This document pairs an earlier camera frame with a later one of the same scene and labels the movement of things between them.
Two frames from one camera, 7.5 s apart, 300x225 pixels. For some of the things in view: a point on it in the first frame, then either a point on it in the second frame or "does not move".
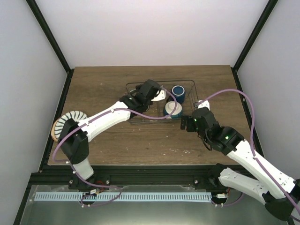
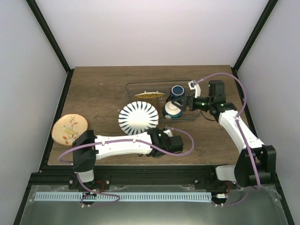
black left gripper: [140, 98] → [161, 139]
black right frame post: [263, 19] does not move
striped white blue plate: [78, 116] → [136, 117]
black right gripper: [190, 127] → [183, 100]
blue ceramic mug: [179, 92] does not move
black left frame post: [44, 26] does not move
